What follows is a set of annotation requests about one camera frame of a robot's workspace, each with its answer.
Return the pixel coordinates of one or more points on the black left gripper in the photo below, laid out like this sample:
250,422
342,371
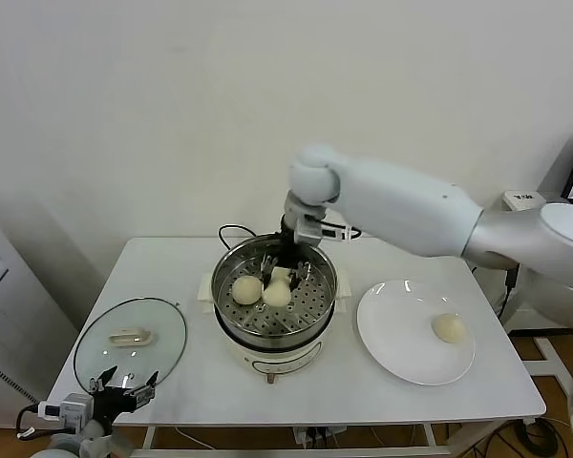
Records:
110,404

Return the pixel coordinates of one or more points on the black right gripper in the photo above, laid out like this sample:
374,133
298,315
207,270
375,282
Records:
287,250

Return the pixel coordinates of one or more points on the white steamed baozi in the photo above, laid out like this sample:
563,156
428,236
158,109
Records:
282,274
246,290
448,327
277,293

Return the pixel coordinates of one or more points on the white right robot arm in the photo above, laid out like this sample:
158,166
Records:
410,210

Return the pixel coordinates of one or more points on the perforated steel steamer basket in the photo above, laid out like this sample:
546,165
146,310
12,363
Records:
324,281

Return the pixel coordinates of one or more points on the cream electric cooker base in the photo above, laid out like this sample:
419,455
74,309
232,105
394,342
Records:
277,362

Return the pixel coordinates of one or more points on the white round plate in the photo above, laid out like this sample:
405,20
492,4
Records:
401,343

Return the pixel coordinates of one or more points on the white cabinet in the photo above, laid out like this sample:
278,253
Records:
9,305

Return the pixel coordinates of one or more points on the white power strip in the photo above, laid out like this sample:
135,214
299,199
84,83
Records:
315,436

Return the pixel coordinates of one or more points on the white side desk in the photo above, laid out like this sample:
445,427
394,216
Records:
520,200

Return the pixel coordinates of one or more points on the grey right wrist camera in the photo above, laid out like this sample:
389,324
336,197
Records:
310,234

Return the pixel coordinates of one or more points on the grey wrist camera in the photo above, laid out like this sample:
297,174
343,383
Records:
74,410
310,234

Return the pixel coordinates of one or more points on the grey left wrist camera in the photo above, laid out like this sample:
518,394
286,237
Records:
74,410

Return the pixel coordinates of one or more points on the white table frame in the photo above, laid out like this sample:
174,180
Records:
363,452

